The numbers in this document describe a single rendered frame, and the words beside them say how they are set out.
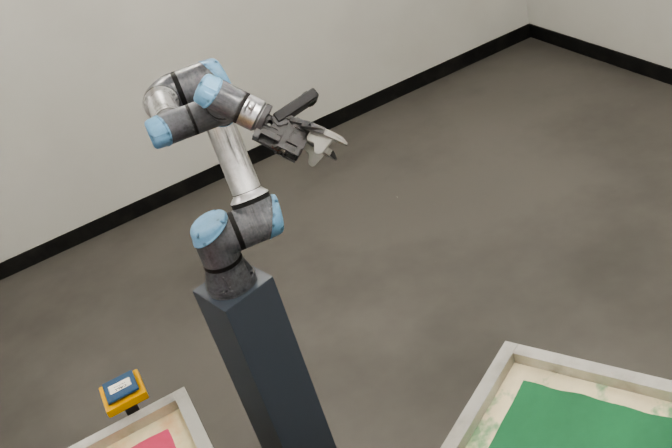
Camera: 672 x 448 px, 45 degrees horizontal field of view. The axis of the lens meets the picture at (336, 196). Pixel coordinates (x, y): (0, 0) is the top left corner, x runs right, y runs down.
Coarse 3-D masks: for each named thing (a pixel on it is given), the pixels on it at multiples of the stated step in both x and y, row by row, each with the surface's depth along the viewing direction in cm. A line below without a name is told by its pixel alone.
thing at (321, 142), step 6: (312, 132) 177; (324, 132) 175; (330, 132) 175; (312, 138) 177; (318, 138) 176; (324, 138) 176; (330, 138) 175; (336, 138) 175; (342, 138) 175; (318, 144) 176; (324, 144) 175; (318, 150) 175; (324, 150) 175
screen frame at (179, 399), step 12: (168, 396) 235; (180, 396) 233; (144, 408) 233; (156, 408) 232; (168, 408) 233; (180, 408) 229; (192, 408) 228; (120, 420) 231; (132, 420) 230; (144, 420) 231; (156, 420) 232; (192, 420) 224; (108, 432) 228; (120, 432) 229; (132, 432) 230; (192, 432) 220; (204, 432) 219; (84, 444) 227; (96, 444) 227; (108, 444) 228; (204, 444) 215
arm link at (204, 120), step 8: (192, 104) 187; (192, 112) 185; (200, 112) 185; (208, 112) 185; (200, 120) 186; (208, 120) 186; (216, 120) 187; (224, 120) 186; (200, 128) 187; (208, 128) 188
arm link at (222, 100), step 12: (204, 84) 176; (216, 84) 177; (228, 84) 178; (204, 96) 177; (216, 96) 176; (228, 96) 177; (240, 96) 177; (216, 108) 178; (228, 108) 177; (240, 108) 177
